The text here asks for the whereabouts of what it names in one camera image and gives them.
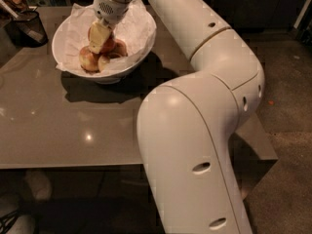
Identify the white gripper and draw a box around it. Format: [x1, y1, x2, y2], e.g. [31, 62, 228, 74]
[89, 0, 131, 54]

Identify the red apple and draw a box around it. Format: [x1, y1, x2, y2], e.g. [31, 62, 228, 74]
[99, 33, 115, 54]

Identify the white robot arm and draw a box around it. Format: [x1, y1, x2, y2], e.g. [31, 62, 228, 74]
[94, 0, 264, 234]

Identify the reddish apple right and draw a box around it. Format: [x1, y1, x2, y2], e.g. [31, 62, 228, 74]
[113, 39, 128, 57]

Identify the white bowl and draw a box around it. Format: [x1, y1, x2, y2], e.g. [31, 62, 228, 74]
[52, 0, 158, 85]

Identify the white paper liner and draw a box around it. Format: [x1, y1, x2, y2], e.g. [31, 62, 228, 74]
[56, 0, 156, 77]

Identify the black mesh basket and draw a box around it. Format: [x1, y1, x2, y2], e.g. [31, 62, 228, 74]
[5, 11, 49, 48]

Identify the white robot base with cable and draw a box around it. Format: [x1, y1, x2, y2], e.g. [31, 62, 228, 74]
[0, 195, 37, 234]

